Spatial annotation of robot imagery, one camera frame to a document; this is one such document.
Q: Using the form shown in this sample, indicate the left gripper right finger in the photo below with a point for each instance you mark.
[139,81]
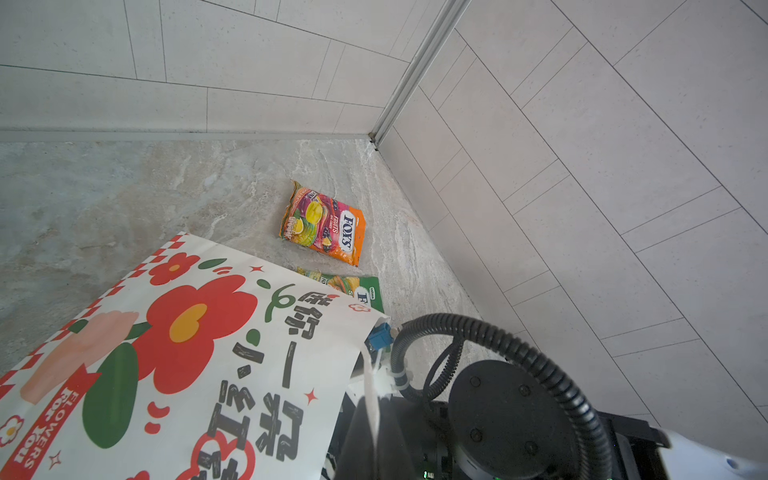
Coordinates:
[392,457]

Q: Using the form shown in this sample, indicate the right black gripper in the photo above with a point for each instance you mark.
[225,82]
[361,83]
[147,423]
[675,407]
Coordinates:
[501,422]

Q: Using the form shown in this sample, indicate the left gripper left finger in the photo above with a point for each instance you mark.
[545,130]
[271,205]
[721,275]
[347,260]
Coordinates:
[353,440]

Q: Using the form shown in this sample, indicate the green Fox's spring tea bag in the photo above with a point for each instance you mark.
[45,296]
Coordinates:
[365,289]

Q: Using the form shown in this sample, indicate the white flowered paper bag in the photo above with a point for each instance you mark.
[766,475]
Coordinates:
[202,363]

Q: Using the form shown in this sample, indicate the orange Fox's fruits candy bag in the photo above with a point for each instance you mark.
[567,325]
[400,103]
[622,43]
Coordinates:
[324,224]

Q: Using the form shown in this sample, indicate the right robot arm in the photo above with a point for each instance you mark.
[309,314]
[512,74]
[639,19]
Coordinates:
[637,450]

